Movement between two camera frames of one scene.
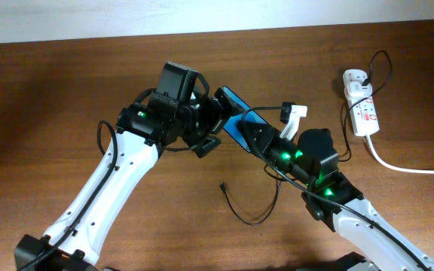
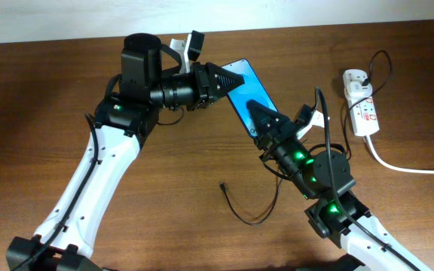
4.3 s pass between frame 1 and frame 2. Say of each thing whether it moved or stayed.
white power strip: stayed
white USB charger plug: stayed
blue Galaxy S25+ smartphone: moved
